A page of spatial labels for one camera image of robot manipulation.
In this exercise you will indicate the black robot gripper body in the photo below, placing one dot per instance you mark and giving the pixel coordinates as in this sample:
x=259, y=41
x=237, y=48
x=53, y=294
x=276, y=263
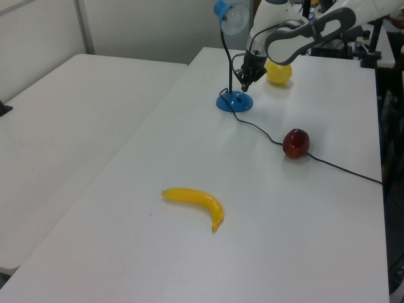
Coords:
x=251, y=64

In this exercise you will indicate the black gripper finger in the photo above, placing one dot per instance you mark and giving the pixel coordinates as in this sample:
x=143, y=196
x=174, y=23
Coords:
x=251, y=81
x=244, y=86

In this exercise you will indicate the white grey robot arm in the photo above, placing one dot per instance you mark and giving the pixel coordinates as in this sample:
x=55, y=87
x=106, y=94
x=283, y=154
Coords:
x=284, y=12

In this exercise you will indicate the blue gooseneck desk lamp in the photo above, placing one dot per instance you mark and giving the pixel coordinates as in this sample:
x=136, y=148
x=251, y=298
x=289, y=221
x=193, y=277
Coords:
x=235, y=101

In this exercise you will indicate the yellow ribbed round fruit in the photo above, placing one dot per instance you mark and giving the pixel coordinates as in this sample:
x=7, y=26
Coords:
x=279, y=74

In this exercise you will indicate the dark red apple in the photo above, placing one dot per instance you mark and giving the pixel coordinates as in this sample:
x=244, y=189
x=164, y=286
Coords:
x=295, y=143

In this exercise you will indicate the black electronics box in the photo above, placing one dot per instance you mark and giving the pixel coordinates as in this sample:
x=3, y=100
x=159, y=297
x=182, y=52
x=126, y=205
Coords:
x=334, y=45

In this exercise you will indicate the yellow banana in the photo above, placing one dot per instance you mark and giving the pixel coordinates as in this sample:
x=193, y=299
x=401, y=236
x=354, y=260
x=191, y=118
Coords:
x=202, y=199

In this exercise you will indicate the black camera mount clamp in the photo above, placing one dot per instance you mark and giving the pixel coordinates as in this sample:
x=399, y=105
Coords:
x=3, y=109
x=372, y=53

